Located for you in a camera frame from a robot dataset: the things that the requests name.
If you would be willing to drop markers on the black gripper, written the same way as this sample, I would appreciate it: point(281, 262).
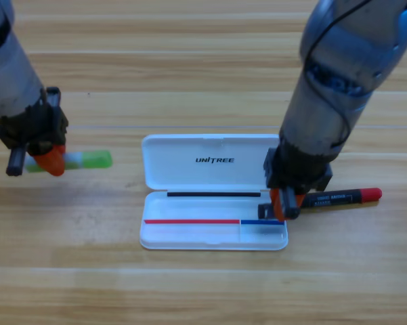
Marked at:
point(298, 169)
point(37, 128)

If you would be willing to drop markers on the black and red marker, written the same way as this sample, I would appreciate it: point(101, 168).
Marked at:
point(342, 197)

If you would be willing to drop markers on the white Unitree pencil case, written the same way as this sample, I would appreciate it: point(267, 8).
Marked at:
point(189, 169)

